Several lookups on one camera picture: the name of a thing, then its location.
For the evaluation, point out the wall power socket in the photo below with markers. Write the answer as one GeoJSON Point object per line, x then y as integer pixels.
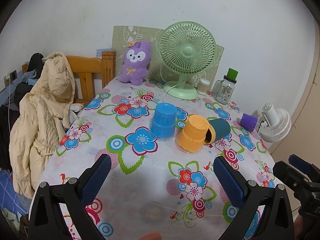
{"type": "Point", "coordinates": [13, 75]}

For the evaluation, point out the blue plastic cup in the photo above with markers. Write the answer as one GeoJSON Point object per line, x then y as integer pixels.
{"type": "Point", "coordinates": [163, 121]}

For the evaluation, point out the green desk fan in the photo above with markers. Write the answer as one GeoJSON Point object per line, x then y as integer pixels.
{"type": "Point", "coordinates": [185, 48]}

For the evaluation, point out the floral tablecloth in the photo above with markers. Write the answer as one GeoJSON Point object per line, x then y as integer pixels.
{"type": "Point", "coordinates": [153, 185]}

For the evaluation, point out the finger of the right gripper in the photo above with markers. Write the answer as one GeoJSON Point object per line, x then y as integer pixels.
{"type": "Point", "coordinates": [300, 164]}

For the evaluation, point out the cotton swab container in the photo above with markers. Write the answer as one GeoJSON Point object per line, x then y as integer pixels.
{"type": "Point", "coordinates": [203, 86]}

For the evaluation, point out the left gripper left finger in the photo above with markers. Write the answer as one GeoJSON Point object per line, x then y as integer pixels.
{"type": "Point", "coordinates": [46, 219]}

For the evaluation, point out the glass jar green lid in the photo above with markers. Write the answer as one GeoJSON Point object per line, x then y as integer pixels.
{"type": "Point", "coordinates": [223, 89]}

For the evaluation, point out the blue checkered bedding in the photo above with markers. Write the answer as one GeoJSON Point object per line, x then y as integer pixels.
{"type": "Point", "coordinates": [11, 200]}

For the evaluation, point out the purple plastic cup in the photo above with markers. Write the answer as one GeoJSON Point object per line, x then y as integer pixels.
{"type": "Point", "coordinates": [248, 122]}

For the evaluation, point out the beige puffer jacket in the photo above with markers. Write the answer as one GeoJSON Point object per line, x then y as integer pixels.
{"type": "Point", "coordinates": [44, 117]}

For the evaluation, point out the dark clothes pile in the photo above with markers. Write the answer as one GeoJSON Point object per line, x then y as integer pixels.
{"type": "Point", "coordinates": [10, 111]}

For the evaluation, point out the purple plush bunny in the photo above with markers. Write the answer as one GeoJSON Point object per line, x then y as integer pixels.
{"type": "Point", "coordinates": [136, 59]}

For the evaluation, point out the wooden chair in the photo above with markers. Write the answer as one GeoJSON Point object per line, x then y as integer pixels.
{"type": "Point", "coordinates": [88, 77]}

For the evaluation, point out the green patterned board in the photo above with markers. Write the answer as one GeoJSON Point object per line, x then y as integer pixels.
{"type": "Point", "coordinates": [124, 34]}

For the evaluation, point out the beige door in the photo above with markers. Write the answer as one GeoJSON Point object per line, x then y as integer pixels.
{"type": "Point", "coordinates": [303, 138]}

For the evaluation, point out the orange plastic cup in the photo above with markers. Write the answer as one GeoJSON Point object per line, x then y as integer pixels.
{"type": "Point", "coordinates": [192, 136]}

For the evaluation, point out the teal cup with yellow rim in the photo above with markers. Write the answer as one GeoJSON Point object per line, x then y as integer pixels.
{"type": "Point", "coordinates": [218, 129]}

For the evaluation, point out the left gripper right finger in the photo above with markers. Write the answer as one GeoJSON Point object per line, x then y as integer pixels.
{"type": "Point", "coordinates": [263, 211]}

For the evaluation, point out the white standing fan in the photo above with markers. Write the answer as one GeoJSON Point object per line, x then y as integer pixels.
{"type": "Point", "coordinates": [274, 123]}

